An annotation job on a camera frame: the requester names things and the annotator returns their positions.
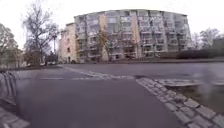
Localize grey asphalt road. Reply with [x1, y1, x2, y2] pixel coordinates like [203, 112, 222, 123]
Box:
[14, 62, 224, 81]

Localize tall multi-storey apartment building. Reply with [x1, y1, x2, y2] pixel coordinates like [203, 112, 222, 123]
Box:
[73, 8, 193, 63]

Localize grey asphalt path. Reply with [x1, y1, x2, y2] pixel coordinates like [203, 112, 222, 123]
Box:
[13, 77, 183, 128]

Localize pale pink building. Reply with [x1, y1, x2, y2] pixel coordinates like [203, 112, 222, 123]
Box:
[58, 22, 78, 64]

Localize large bare tree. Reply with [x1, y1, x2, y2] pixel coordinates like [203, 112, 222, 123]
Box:
[21, 2, 61, 66]

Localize grey cobblestone kerb strip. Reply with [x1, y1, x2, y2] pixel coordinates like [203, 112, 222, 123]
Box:
[135, 77, 224, 128]

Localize dark hedge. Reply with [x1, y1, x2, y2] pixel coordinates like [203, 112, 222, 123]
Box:
[159, 37, 224, 61]

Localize grass patch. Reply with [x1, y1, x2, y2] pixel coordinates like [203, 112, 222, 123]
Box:
[179, 83, 224, 114]

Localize cobblestone edging strip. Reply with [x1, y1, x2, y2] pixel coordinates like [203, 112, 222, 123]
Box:
[0, 71, 31, 128]

